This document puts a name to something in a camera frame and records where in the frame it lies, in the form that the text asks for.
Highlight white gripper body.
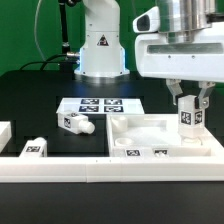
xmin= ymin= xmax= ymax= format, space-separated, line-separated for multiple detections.
xmin=135 ymin=31 xmax=224 ymax=83

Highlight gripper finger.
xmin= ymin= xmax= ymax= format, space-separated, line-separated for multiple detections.
xmin=166 ymin=79 xmax=183 ymax=105
xmin=198 ymin=81 xmax=216 ymax=109

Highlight white square table top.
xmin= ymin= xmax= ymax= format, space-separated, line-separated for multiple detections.
xmin=106 ymin=114 xmax=224 ymax=158

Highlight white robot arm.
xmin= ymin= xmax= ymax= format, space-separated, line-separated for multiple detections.
xmin=75 ymin=0 xmax=224 ymax=108

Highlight white sheet with markers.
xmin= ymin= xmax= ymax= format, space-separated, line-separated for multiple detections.
xmin=57 ymin=98 xmax=144 ymax=114

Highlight white U-shaped fence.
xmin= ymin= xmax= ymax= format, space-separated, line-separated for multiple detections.
xmin=0 ymin=121 xmax=224 ymax=182

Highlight black cables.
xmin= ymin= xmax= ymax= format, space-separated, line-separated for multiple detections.
xmin=19 ymin=53 xmax=81 ymax=71

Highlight white cable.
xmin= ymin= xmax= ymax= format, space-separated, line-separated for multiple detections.
xmin=33 ymin=0 xmax=48 ymax=62

